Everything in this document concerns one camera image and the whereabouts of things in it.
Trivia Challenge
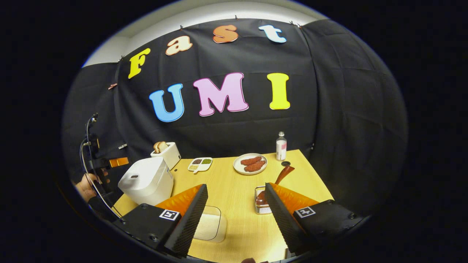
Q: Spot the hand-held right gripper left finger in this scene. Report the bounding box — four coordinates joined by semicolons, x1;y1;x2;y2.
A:
121;184;209;257

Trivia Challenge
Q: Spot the small pink label bottle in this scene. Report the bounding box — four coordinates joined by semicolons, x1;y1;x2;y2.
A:
276;131;287;161

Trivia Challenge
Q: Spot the round white plate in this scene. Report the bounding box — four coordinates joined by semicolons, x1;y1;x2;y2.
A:
233;153;268;175

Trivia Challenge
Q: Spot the brown wooden spoon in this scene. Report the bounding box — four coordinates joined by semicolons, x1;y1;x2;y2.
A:
256;165;295;207

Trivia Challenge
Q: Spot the white rice cooker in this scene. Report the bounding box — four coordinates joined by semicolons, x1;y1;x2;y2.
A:
118;157;174;206

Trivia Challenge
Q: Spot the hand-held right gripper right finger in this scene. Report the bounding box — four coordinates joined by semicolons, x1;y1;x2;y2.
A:
264;183;364;256

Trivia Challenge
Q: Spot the white divided bean dish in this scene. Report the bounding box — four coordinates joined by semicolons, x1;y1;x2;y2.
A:
188;157;213;174

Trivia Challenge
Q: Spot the white toaster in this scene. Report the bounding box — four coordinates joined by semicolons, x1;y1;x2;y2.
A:
151;142;181;170

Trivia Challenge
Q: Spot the metal wire chopstick holder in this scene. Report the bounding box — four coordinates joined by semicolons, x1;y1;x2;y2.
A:
254;186;273;214

